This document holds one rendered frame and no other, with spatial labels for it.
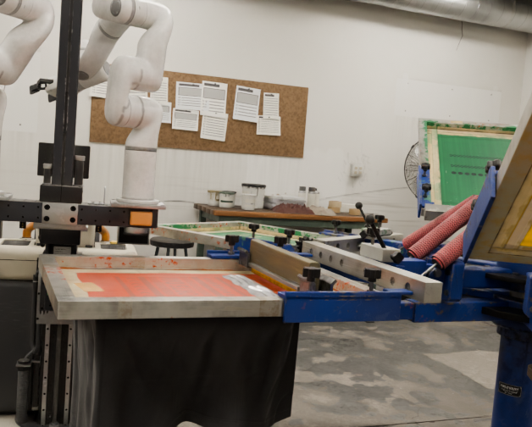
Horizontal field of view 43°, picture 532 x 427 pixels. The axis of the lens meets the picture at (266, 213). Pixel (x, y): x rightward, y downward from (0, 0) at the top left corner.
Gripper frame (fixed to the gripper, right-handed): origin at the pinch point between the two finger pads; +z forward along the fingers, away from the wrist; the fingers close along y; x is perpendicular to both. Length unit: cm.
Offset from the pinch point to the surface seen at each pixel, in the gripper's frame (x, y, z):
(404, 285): -92, -12, -115
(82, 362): -98, -41, -40
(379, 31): 175, 391, -56
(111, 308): -90, -64, -67
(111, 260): -70, -22, -38
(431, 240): -77, 27, -118
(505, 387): -123, 53, -126
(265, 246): -74, -7, -78
